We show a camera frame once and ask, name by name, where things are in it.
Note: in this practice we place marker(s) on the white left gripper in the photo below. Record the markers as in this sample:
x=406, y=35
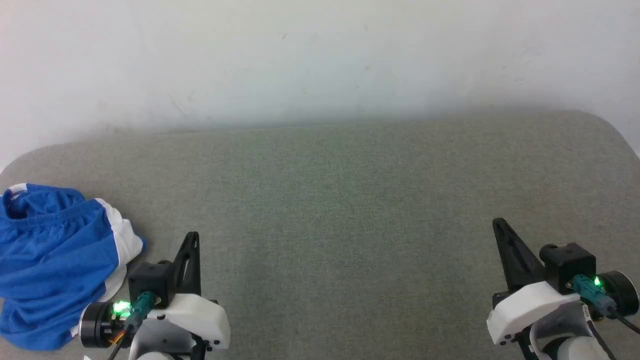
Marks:
x=200, y=315

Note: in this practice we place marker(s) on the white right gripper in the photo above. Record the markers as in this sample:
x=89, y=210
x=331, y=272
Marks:
x=525, y=310

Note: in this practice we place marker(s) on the blue and white shorts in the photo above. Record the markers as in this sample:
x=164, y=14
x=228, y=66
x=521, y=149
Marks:
x=50, y=260

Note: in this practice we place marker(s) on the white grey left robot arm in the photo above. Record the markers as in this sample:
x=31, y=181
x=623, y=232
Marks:
x=160, y=342

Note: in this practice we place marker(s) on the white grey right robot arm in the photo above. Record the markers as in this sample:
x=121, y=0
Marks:
x=575, y=350

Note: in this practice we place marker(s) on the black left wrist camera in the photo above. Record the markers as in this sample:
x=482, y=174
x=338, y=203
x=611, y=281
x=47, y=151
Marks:
x=150, y=280

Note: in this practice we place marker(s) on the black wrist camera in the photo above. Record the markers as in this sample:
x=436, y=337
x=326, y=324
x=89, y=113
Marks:
x=150, y=280
x=567, y=265

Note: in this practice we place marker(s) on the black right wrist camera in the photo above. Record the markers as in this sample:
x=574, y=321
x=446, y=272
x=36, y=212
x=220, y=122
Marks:
x=567, y=265

